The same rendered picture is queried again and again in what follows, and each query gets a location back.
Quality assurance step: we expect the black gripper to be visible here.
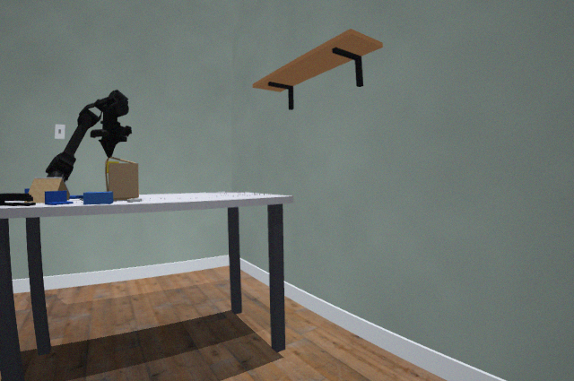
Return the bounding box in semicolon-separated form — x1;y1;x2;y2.
91;117;127;158

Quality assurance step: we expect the blue rectangular box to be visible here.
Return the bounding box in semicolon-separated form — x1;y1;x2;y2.
83;192;113;204

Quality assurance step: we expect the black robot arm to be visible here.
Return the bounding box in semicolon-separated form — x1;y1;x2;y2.
46;90;132;181

